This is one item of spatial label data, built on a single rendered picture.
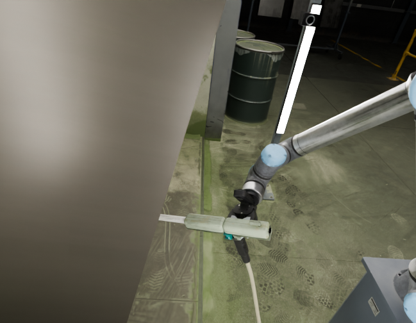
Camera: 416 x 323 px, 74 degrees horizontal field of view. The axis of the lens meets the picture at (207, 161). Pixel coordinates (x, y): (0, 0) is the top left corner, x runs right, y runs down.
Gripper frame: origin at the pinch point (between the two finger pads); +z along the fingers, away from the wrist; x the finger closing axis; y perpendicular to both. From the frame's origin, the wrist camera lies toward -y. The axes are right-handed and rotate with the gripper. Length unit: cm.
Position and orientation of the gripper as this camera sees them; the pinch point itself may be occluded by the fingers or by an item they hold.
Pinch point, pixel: (234, 234)
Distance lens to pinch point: 97.0
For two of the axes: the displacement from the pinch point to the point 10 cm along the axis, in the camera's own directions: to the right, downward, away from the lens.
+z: -3.6, 6.0, -7.1
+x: -8.9, -0.1, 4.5
